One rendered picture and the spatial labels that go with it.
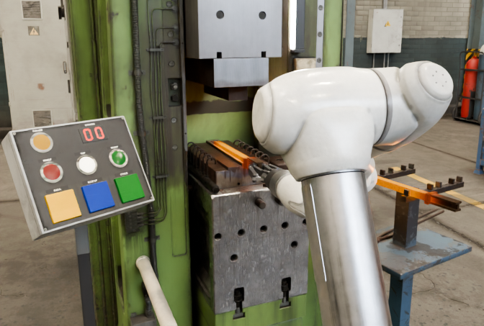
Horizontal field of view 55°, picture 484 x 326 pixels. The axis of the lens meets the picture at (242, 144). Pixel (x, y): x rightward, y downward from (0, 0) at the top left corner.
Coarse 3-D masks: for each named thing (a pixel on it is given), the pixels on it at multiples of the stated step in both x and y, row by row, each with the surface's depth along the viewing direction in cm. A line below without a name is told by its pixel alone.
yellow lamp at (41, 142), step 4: (36, 136) 121; (40, 136) 122; (44, 136) 123; (36, 140) 121; (40, 140) 122; (44, 140) 122; (48, 140) 123; (36, 144) 120; (40, 144) 121; (44, 144) 122; (48, 144) 123; (40, 148) 121; (44, 148) 121
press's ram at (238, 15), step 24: (192, 0) 150; (216, 0) 148; (240, 0) 151; (264, 0) 154; (192, 24) 153; (216, 24) 149; (240, 24) 152; (264, 24) 155; (192, 48) 155; (216, 48) 151; (240, 48) 154; (264, 48) 157
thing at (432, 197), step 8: (384, 184) 162; (392, 184) 159; (400, 184) 157; (400, 192) 156; (416, 192) 150; (424, 192) 149; (432, 192) 147; (424, 200) 147; (432, 200) 146; (440, 200) 144; (448, 200) 140; (456, 200) 140; (448, 208) 141; (456, 208) 139
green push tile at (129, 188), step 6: (132, 174) 135; (114, 180) 131; (120, 180) 132; (126, 180) 133; (132, 180) 134; (138, 180) 136; (120, 186) 131; (126, 186) 132; (132, 186) 133; (138, 186) 135; (120, 192) 130; (126, 192) 132; (132, 192) 133; (138, 192) 134; (120, 198) 130; (126, 198) 131; (132, 198) 132; (138, 198) 134
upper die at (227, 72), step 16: (192, 64) 175; (208, 64) 157; (224, 64) 153; (240, 64) 155; (256, 64) 157; (192, 80) 177; (208, 80) 158; (224, 80) 154; (240, 80) 156; (256, 80) 158
